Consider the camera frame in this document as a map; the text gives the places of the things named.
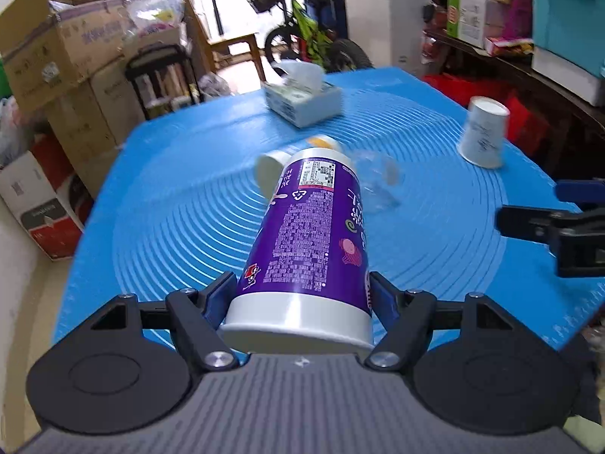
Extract white chest freezer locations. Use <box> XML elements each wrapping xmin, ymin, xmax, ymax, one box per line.
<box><xmin>344</xmin><ymin>0</ymin><xmax>431</xmax><ymax>77</ymax></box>

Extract purple paper cup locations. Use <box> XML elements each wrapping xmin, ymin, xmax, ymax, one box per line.
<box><xmin>219</xmin><ymin>148</ymin><xmax>373</xmax><ymax>356</ymax></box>

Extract green bicycle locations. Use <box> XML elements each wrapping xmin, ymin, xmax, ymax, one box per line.
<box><xmin>247</xmin><ymin>0</ymin><xmax>373</xmax><ymax>76</ymax></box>

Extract green white box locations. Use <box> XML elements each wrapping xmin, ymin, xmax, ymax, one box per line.
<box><xmin>446</xmin><ymin>0</ymin><xmax>490</xmax><ymax>48</ymax></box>

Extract lower cardboard box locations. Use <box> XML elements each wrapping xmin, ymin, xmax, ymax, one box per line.
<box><xmin>44</xmin><ymin>59</ymin><xmax>144</xmax><ymax>197</ymax></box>

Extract clear plastic cup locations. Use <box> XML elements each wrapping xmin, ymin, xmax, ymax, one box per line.
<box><xmin>351</xmin><ymin>150</ymin><xmax>401</xmax><ymax>214</ymax></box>

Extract large top cardboard box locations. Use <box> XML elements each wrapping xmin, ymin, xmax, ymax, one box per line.
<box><xmin>1</xmin><ymin>0</ymin><xmax>130</xmax><ymax>113</ymax></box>

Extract blue silicone mat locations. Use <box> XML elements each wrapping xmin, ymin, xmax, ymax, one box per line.
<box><xmin>55</xmin><ymin>68</ymin><xmax>604</xmax><ymax>348</ymax></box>

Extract wooden chair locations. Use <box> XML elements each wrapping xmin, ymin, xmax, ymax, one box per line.
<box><xmin>185</xmin><ymin>0</ymin><xmax>267</xmax><ymax>82</ymax></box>

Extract teal plastic bin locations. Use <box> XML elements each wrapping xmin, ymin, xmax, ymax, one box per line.
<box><xmin>532</xmin><ymin>0</ymin><xmax>605</xmax><ymax>77</ymax></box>

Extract white paper cup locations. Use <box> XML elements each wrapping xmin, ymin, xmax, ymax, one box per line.
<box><xmin>458</xmin><ymin>96</ymin><xmax>510</xmax><ymax>169</ymax></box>

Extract white tissue box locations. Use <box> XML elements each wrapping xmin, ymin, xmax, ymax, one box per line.
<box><xmin>262</xmin><ymin>59</ymin><xmax>343</xmax><ymax>128</ymax></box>

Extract white red cardboard box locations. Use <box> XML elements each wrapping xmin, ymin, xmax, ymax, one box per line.
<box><xmin>1</xmin><ymin>134</ymin><xmax>93</xmax><ymax>260</ymax></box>

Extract blue yellow paper cup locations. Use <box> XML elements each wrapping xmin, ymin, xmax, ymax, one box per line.
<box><xmin>254</xmin><ymin>134</ymin><xmax>341</xmax><ymax>200</ymax></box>

